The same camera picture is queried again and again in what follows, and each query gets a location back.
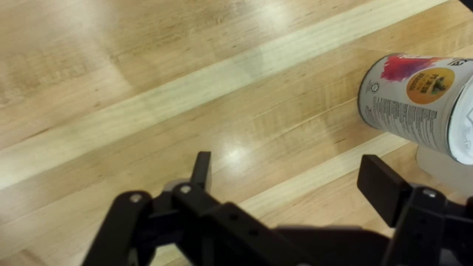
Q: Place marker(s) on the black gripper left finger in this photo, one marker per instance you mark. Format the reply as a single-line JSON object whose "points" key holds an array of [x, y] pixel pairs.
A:
{"points": [[196, 222]]}

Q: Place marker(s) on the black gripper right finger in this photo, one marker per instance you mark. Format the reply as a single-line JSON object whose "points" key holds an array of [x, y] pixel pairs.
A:
{"points": [[418, 216]]}

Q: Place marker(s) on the white labelled yogurt container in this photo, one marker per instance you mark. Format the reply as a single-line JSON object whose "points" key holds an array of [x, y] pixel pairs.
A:
{"points": [[418, 104]]}

